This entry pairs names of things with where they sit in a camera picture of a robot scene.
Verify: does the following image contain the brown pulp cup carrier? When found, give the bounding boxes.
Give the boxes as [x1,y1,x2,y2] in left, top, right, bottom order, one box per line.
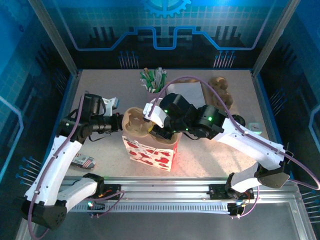
[121,106,182,147]

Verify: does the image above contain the white red printed paper bag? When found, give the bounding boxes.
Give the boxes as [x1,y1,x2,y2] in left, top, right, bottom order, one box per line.
[121,133,180,173]

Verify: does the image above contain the black plastic cup lid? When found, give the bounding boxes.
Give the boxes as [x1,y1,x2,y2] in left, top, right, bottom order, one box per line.
[231,114,246,125]

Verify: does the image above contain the stack of white napkins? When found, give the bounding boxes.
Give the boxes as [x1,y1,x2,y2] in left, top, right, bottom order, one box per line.
[166,78,210,106]
[166,81,205,103]

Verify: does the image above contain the striped printed snack packet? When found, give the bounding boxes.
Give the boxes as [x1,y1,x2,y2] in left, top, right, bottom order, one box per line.
[71,154,97,171]

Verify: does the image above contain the green white wrapped straw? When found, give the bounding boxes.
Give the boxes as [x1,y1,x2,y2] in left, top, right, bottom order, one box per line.
[155,66,163,91]
[149,69,157,92]
[139,71,151,89]
[159,69,168,91]

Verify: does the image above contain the brown paper wrapped stirrer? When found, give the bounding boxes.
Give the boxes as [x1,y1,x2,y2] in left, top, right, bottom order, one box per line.
[143,67,152,88]

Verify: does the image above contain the small teal alarm clock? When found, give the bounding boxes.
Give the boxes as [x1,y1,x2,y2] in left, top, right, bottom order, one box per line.
[248,121,263,136]

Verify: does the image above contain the small black circuit board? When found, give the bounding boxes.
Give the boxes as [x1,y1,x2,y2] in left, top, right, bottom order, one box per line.
[227,202,247,218]
[86,198,106,216]

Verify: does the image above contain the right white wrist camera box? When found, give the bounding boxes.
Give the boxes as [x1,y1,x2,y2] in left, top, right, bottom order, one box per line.
[142,102,167,128]

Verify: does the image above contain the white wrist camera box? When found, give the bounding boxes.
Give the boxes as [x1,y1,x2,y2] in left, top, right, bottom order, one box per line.
[142,102,167,128]
[101,97,120,117]

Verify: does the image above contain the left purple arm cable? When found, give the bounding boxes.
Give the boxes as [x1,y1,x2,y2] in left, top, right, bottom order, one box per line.
[26,96,126,240]

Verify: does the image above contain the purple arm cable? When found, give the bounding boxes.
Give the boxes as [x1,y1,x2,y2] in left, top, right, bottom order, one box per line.
[26,96,126,240]
[147,75,320,220]

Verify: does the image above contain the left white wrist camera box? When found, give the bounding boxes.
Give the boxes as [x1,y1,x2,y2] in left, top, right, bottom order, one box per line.
[101,97,120,117]

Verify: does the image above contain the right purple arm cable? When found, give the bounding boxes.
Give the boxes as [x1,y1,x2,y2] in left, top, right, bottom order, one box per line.
[147,75,320,220]

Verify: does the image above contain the aluminium rail frame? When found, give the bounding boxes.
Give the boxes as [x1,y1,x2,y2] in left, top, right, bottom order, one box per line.
[14,174,317,240]

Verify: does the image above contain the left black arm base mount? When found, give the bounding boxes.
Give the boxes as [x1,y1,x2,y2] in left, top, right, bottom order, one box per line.
[93,183,122,200]

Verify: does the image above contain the slotted grey cable duct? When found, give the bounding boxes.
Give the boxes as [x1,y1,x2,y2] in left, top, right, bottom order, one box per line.
[67,202,231,214]

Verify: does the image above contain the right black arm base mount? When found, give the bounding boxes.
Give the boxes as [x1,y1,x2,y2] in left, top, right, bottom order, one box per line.
[209,183,255,201]

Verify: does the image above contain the aluminium enclosure post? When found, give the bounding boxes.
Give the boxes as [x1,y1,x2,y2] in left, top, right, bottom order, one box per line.
[27,0,82,76]
[251,0,300,76]

